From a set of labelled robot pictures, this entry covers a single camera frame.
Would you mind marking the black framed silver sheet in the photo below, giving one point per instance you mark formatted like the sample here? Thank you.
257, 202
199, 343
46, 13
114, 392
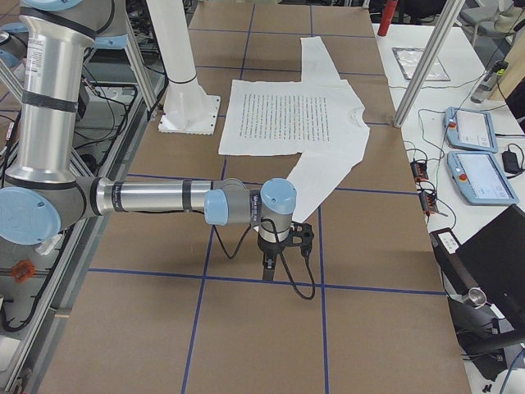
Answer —
408, 59

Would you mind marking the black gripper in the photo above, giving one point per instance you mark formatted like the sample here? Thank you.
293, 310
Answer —
269, 247

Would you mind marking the black laptop computer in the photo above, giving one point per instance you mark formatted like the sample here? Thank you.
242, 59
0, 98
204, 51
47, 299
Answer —
491, 260

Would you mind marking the white central pedestal column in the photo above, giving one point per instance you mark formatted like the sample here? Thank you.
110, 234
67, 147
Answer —
187, 108

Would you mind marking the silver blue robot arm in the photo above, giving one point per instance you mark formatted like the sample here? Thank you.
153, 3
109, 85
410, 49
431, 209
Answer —
42, 196

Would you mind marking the red cylinder bottle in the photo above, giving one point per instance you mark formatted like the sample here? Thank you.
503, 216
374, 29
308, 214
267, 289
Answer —
386, 17

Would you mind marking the orange connector part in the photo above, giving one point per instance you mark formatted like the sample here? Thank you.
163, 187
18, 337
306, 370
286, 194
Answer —
23, 270

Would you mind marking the near blue teach pendant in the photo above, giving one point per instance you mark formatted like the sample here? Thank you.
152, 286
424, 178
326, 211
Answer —
480, 179

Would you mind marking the blue teach pendant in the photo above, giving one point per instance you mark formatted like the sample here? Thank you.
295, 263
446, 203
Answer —
480, 179
470, 129

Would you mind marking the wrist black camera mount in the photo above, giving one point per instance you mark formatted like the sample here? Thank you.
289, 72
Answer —
301, 235

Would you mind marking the far blue teach pendant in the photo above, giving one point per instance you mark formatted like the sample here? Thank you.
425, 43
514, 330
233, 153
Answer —
470, 129

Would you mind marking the orange black electronics module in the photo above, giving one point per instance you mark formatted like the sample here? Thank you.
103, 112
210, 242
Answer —
428, 202
419, 170

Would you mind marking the aluminium frame post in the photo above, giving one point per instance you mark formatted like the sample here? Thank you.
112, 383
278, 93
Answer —
438, 36

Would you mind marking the black power adapter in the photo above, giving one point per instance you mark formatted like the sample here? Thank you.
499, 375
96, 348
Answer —
510, 162

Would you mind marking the white printed t-shirt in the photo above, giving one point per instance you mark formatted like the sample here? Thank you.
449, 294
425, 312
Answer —
320, 118

